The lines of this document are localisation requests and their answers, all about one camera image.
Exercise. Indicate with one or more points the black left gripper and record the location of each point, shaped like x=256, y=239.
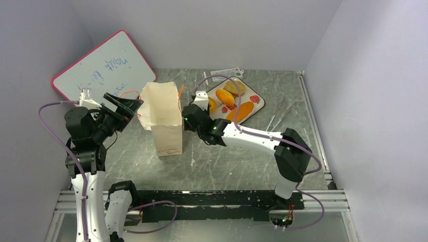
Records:
x=121, y=120

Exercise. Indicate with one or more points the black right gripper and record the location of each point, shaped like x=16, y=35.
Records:
x=189, y=112

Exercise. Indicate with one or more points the ring doughnut fake bread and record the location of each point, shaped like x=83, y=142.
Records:
x=212, y=105

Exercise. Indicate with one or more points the white paper bag orange handles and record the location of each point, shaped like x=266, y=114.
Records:
x=160, y=113

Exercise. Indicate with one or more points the orange fake bread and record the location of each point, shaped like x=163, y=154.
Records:
x=225, y=97

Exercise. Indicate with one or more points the small orange fake bun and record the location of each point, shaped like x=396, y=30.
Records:
x=245, y=110

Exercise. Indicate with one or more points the yellow fake bread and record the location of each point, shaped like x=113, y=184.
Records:
x=235, y=87

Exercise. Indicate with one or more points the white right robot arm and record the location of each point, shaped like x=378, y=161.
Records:
x=291, y=153

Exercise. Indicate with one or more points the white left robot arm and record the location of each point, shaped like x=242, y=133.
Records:
x=99, y=218

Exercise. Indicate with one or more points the strawberry pattern tray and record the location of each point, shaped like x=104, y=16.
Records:
x=222, y=110

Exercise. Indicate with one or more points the pink framed whiteboard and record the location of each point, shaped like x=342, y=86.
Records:
x=116, y=66

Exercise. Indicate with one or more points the white pen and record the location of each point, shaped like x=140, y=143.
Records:
x=205, y=79

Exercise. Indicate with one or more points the clear plastic package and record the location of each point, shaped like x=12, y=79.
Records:
x=233, y=72

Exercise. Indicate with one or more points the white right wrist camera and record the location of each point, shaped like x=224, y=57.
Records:
x=201, y=100

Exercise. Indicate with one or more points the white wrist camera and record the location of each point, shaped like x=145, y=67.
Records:
x=201, y=100
x=86, y=100

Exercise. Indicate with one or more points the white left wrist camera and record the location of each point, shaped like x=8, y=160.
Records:
x=86, y=100

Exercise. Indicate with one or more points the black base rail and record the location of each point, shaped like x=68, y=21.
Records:
x=201, y=205

